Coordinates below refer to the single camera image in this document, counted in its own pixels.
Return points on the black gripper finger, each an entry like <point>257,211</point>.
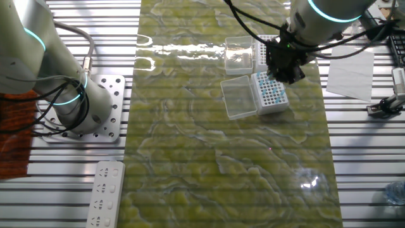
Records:
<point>290,77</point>
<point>276,73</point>

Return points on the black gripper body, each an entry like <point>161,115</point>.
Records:
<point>286,55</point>

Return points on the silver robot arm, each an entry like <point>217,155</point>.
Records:
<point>63,79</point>

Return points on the clear plastic rack lid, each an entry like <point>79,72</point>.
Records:
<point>239,98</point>
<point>239,55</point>

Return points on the white paper sheet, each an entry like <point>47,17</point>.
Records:
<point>349,74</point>

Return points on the green marble pattern mat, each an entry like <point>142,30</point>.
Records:
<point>205,158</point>

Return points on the black keyboard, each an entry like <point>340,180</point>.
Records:
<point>398,47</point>

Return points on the white box device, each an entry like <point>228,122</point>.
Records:
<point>387,3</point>

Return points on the clear water bottle blue cap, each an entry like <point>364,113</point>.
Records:
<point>396,193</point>

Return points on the white power strip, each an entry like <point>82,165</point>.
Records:
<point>104,196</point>

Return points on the brown wooden board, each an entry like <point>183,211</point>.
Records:
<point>16,149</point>

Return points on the silver camera mount base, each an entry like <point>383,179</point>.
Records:
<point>373,110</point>

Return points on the small silver camera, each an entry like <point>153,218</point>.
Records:
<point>399,82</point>

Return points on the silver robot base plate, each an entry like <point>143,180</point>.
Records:
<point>115,111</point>

